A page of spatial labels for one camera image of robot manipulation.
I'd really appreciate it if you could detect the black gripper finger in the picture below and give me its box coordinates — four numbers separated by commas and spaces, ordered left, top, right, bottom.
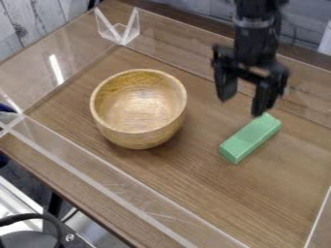
215, 64, 238, 102
251, 80, 278, 117

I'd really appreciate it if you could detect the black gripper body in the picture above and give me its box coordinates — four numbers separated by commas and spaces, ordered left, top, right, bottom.
210, 15, 291, 97

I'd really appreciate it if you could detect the green rectangular block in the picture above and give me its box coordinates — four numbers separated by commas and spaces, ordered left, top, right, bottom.
219, 113, 282, 165

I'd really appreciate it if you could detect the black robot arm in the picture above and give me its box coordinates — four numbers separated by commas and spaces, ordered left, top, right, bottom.
211, 0, 290, 117

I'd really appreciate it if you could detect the brown wooden bowl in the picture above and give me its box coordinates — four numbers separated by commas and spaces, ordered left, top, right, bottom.
89, 69, 187, 149

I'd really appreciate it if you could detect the black metal table leg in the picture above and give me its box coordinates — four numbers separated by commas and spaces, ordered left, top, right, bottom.
48, 193, 63, 217

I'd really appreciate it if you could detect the clear acrylic corner bracket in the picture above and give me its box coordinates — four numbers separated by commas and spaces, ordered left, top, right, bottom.
93, 8, 140, 46

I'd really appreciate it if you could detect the clear acrylic tray wall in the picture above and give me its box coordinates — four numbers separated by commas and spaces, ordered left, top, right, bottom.
0, 1, 331, 248

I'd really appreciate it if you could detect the grey metal bracket with screw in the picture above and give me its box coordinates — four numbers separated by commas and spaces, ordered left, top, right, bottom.
41, 214, 96, 248

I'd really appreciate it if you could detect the black cable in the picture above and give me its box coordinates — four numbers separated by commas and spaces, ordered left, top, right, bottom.
0, 212, 63, 248

